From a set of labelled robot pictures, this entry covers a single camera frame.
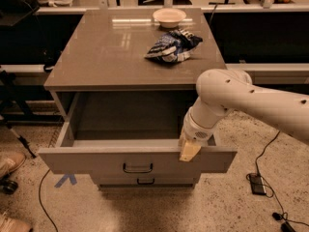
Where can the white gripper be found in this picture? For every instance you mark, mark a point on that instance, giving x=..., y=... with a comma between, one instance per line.
x=197, y=130

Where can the grey top drawer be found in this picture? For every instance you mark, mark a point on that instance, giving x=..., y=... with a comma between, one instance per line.
x=130, y=133

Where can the grey drawer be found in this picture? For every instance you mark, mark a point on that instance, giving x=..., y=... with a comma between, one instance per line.
x=164, y=179
x=130, y=133

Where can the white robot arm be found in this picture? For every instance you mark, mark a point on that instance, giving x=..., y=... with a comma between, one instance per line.
x=222, y=91

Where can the grey drawer cabinet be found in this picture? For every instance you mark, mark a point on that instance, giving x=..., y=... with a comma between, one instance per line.
x=106, y=53

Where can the grey bottom drawer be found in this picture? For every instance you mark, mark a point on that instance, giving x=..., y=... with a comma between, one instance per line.
x=164, y=179

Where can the black power adapter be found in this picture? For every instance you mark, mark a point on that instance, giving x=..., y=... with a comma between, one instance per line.
x=257, y=185

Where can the blue white chip bag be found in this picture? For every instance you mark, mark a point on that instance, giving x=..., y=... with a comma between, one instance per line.
x=174, y=46

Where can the blue tape cross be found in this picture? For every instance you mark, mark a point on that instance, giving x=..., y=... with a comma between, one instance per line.
x=67, y=177

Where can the white bowl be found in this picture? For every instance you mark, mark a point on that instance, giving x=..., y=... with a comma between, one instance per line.
x=169, y=17

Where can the black tripod leg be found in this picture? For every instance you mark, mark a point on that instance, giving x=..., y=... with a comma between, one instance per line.
x=19, y=137

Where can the tan shoe upper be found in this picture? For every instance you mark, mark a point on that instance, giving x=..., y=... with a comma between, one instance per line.
x=10, y=162

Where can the tan shoe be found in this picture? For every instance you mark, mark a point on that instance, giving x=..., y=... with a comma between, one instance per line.
x=10, y=162
x=8, y=224

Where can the black caster wheel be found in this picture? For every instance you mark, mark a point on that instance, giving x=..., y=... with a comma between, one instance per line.
x=8, y=186

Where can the tan shoe lower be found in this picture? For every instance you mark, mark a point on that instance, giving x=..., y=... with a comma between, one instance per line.
x=8, y=224

